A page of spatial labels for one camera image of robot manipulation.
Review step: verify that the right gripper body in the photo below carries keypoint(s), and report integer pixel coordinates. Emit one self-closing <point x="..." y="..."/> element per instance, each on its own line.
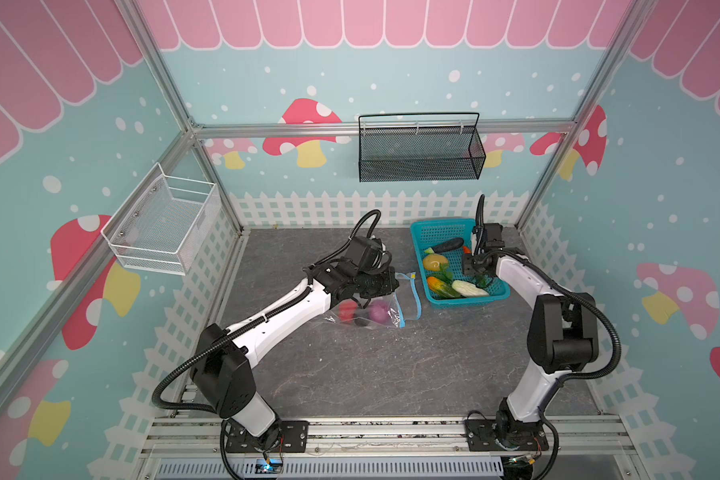
<point x="471" y="265"/>

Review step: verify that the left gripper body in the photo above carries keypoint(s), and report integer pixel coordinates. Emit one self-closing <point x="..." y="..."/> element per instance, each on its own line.
<point x="375" y="283"/>

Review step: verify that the purple toy onion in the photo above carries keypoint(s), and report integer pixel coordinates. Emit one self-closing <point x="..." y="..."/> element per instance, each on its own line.
<point x="379" y="311"/>

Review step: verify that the clear zip top bag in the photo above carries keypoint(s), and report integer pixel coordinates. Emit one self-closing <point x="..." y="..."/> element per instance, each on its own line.
<point x="405" y="302"/>

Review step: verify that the teal plastic basket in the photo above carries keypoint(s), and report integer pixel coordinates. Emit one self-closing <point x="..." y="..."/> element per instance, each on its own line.
<point x="428" y="233"/>

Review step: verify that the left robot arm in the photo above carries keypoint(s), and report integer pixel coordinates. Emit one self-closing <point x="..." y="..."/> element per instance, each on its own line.
<point x="222" y="367"/>

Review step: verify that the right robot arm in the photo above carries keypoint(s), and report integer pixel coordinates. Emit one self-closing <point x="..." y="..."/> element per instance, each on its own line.
<point x="569" y="337"/>

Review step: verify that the dark purple toy eggplant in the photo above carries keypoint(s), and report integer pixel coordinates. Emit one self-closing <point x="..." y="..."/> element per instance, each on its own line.
<point x="452" y="244"/>

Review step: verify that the green toy vegetable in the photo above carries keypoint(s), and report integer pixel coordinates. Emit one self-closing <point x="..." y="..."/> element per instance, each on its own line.
<point x="483" y="281"/>

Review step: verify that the white toy daikon radish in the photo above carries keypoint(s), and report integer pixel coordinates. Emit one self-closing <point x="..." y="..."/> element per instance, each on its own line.
<point x="468" y="290"/>

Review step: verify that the yellow toy potato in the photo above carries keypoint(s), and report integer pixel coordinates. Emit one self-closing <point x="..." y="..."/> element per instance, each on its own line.
<point x="435" y="262"/>

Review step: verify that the black wire mesh basket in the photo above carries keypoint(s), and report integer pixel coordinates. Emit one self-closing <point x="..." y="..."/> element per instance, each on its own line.
<point x="428" y="146"/>

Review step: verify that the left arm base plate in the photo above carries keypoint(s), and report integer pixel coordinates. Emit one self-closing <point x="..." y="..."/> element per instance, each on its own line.
<point x="283" y="436"/>

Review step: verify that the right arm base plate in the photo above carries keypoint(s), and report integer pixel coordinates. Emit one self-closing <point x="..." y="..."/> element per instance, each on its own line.
<point x="488" y="435"/>

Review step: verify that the white wire mesh basket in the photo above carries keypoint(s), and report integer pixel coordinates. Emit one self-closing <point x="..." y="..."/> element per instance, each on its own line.
<point x="164" y="222"/>

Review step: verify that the white perforated cable tray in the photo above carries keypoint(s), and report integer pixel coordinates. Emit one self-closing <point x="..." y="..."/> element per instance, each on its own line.
<point x="373" y="468"/>

